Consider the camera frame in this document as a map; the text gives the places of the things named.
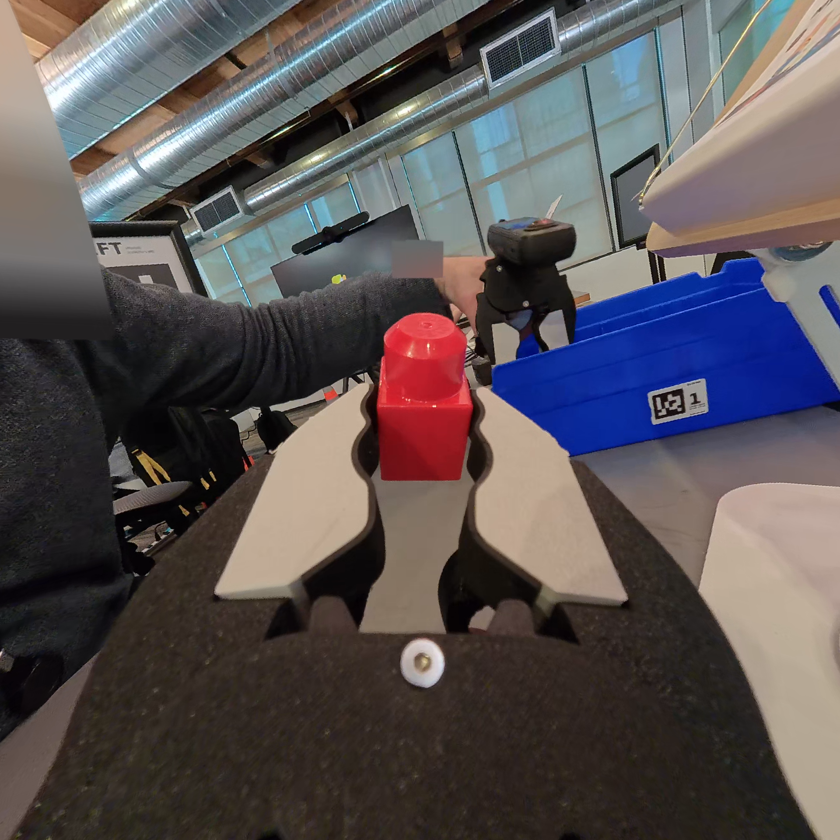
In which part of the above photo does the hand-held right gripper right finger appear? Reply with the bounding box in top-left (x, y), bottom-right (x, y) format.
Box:
top-left (453, 388), bottom-right (628, 622)

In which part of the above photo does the black webcam bar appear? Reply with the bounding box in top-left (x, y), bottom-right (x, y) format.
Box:
top-left (292, 210), bottom-right (371, 254)

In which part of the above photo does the silver air duct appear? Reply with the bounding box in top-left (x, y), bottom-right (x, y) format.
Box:
top-left (33, 0), bottom-right (710, 235)

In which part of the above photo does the large dark display screen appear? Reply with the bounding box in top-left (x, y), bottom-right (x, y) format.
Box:
top-left (272, 206), bottom-right (424, 300)

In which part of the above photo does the blue plastic bin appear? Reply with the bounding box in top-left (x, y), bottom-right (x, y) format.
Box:
top-left (491, 258), bottom-right (840, 458)

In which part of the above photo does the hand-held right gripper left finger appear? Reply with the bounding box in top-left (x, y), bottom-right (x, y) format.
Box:
top-left (217, 385), bottom-right (387, 619)

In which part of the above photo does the person's dark sweater torso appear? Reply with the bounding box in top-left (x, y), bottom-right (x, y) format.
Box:
top-left (0, 335), bottom-right (263, 736)

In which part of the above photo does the instruction board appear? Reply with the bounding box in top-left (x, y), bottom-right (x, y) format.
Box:
top-left (640, 0), bottom-right (840, 258)

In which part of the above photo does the black and white tag sign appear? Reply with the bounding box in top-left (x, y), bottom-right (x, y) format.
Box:
top-left (90, 221), bottom-right (208, 296)

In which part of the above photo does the grey desk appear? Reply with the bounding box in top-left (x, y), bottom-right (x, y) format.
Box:
top-left (0, 283), bottom-right (840, 840)

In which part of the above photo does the white document stand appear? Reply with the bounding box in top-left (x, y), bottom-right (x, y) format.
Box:
top-left (699, 243), bottom-right (840, 840)

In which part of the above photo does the red toy building block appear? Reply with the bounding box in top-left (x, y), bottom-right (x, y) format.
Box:
top-left (377, 313), bottom-right (475, 483)

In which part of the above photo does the person's left hand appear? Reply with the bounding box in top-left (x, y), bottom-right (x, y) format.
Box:
top-left (440, 256), bottom-right (489, 322)

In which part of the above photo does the small monitor on stand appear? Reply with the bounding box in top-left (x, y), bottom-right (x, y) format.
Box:
top-left (609, 145), bottom-right (664, 283)

